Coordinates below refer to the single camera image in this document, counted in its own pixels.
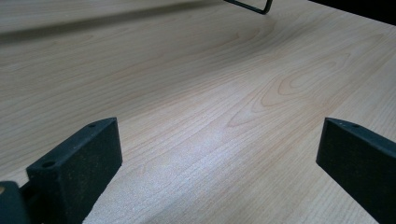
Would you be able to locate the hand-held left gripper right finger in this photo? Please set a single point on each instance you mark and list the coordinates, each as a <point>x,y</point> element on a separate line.
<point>361,168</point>

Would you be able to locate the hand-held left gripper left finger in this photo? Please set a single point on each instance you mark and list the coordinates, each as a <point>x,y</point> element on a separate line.
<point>74,174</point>

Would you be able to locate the black shelf with metal legs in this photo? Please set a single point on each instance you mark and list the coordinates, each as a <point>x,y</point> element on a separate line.
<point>263,9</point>

